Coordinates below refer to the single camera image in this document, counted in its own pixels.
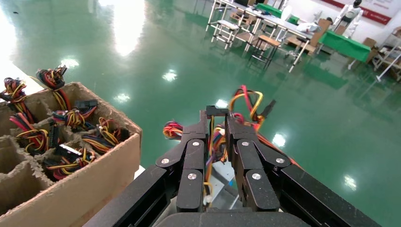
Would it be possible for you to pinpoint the white stool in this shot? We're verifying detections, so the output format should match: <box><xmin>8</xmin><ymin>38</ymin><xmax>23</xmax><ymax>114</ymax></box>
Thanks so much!
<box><xmin>211</xmin><ymin>19</ymin><xmax>240</xmax><ymax>50</ymax></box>

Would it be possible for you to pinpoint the white humanoid robot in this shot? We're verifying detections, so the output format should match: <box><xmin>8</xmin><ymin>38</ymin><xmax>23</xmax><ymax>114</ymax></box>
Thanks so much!
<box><xmin>331</xmin><ymin>0</ymin><xmax>365</xmax><ymax>39</ymax></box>

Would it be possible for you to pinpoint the brown top stool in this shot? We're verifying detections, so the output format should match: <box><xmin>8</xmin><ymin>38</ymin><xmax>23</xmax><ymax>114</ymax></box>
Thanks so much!
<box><xmin>249</xmin><ymin>34</ymin><xmax>282</xmax><ymax>70</ymax></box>

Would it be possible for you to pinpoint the brown cardboard box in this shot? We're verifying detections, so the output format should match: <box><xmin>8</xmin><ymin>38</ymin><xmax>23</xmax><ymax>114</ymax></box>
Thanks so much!
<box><xmin>0</xmin><ymin>82</ymin><xmax>142</xmax><ymax>227</ymax></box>

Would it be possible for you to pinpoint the white plastic bag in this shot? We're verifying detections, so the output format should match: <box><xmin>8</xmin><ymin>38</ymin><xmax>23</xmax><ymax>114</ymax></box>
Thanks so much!
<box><xmin>296</xmin><ymin>22</ymin><xmax>321</xmax><ymax>34</ymax></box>

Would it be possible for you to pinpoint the red wall banner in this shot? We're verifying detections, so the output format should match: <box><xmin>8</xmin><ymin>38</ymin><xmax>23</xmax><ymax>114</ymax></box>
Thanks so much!
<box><xmin>321</xmin><ymin>0</ymin><xmax>392</xmax><ymax>26</ymax></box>

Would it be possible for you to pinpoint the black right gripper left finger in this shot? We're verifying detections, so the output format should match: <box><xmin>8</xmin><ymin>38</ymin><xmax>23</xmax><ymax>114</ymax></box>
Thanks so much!
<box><xmin>83</xmin><ymin>109</ymin><xmax>209</xmax><ymax>227</ymax></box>

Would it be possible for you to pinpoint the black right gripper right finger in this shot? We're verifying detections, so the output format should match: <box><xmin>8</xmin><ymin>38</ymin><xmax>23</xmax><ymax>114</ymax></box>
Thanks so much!
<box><xmin>225</xmin><ymin>113</ymin><xmax>381</xmax><ymax>227</ymax></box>

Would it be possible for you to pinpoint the green cloth covered table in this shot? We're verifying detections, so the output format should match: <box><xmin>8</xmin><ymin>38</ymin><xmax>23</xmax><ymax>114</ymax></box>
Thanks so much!
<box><xmin>319</xmin><ymin>30</ymin><xmax>373</xmax><ymax>63</ymax></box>

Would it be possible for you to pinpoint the white pipe shelf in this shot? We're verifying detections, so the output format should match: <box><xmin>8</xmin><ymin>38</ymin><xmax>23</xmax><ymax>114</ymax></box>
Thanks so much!
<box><xmin>373</xmin><ymin>26</ymin><xmax>401</xmax><ymax>83</ymax></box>

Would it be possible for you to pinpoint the long white workbench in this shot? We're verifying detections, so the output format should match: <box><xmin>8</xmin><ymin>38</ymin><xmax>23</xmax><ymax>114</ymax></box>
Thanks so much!
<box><xmin>205</xmin><ymin>0</ymin><xmax>314</xmax><ymax>73</ymax></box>

